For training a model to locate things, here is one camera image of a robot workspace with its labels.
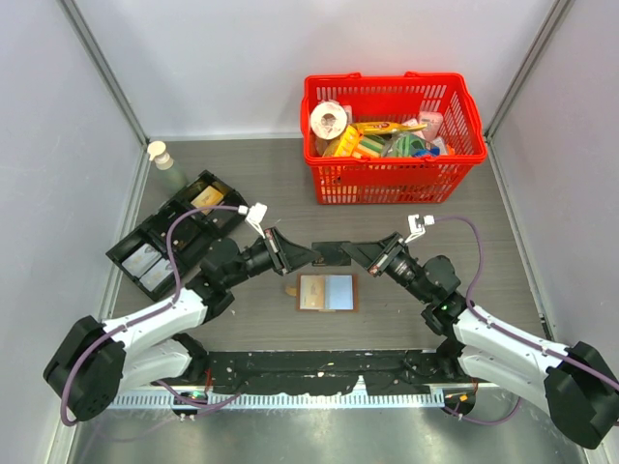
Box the pink white box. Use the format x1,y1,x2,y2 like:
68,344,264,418
417,111,444,141

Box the yellow green sponge pack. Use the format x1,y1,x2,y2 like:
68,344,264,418
321,135,387,159

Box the green soap pump bottle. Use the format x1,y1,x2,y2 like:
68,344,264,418
146,140,189,197

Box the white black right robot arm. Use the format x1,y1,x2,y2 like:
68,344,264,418
341,233,618,450

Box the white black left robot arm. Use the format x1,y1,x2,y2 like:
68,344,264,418
44,227,319,426

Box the gold card in tray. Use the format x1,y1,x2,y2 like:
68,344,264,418
191,186,223,208

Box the blue packet in basket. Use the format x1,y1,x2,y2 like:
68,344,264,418
413,146,441,158

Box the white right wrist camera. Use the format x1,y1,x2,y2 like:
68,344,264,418
404,215,435,244

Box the silver card in tray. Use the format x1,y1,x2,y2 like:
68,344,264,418
139,259,173,292
121,244,161,277

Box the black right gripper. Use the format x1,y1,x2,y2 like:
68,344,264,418
341,231,432,304

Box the brown leather card holder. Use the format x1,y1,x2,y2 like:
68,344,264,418
284,275,359,313

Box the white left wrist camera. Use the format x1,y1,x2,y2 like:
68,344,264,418
238,202,268,238

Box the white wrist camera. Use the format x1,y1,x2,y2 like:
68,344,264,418
238,202,268,238
404,215,435,244

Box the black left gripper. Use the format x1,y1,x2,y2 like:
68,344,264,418
223,227,320,289

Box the yellow snack packet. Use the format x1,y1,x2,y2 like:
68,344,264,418
352,122,427,135

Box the aluminium rail frame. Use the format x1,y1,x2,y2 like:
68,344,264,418
60,347,591,410

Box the green round package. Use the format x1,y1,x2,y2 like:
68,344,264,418
385,132,431,158

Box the red plastic shopping basket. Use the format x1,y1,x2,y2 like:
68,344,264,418
301,72,487,205

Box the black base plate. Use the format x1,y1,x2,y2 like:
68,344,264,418
197,350,472,396

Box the black card organizer tray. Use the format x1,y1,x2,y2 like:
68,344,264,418
106,170,247,302

